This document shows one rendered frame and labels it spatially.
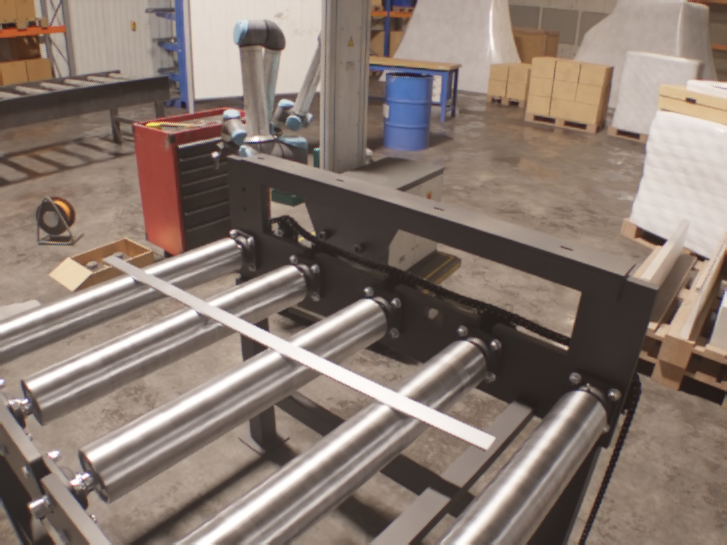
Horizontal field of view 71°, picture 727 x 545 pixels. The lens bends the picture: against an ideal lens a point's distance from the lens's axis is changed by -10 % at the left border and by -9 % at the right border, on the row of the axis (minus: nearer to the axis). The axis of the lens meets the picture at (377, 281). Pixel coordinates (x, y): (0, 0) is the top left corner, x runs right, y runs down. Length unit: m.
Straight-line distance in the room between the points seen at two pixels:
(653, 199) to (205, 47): 4.26
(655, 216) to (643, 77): 4.85
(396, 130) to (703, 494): 5.43
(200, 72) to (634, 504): 5.10
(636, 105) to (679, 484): 7.51
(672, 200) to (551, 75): 5.29
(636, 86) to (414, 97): 3.93
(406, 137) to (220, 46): 2.45
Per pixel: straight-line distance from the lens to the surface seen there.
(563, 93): 9.55
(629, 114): 9.44
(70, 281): 3.45
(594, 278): 1.18
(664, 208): 4.69
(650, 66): 9.32
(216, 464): 2.31
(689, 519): 2.41
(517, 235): 1.26
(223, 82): 5.88
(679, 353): 2.96
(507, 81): 11.32
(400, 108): 6.81
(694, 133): 4.50
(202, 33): 5.81
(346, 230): 1.53
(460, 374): 1.24
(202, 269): 1.75
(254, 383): 1.19
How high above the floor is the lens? 1.62
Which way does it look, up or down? 27 degrees down
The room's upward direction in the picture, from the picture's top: 3 degrees clockwise
